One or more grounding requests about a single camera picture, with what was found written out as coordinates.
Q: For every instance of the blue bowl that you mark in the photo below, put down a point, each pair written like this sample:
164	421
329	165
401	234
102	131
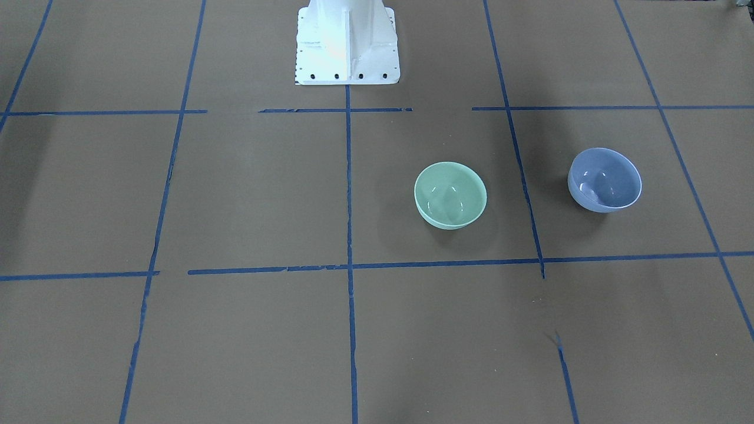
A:
603	181

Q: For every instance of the green bowl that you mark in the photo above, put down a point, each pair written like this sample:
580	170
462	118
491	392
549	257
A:
449	195

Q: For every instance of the white pedestal column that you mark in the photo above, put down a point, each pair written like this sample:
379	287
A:
346	42

